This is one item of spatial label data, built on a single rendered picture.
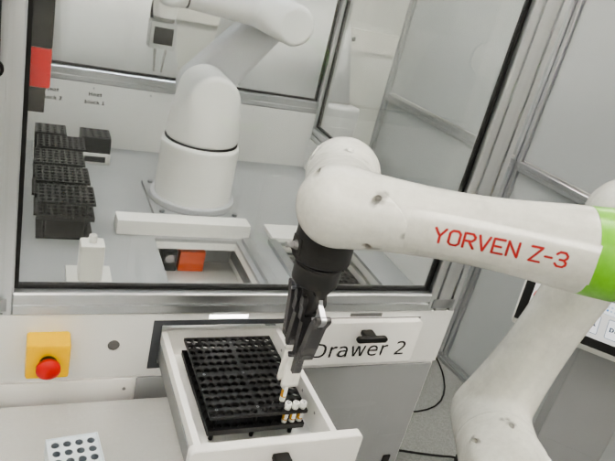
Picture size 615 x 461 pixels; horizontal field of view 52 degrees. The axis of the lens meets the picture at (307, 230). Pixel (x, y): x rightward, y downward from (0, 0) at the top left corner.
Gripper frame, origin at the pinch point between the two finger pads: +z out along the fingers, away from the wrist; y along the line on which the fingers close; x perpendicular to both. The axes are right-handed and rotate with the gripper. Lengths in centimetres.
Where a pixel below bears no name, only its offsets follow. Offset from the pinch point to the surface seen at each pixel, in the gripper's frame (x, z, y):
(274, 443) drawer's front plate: -5.2, 6.5, 10.5
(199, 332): -8.6, 10.5, -24.5
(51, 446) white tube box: -35.9, 20.4, -7.2
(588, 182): 152, -9, -87
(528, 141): 147, -14, -119
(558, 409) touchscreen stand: 86, 28, -12
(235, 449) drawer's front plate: -11.5, 6.6, 10.8
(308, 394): 7.6, 10.5, -4.4
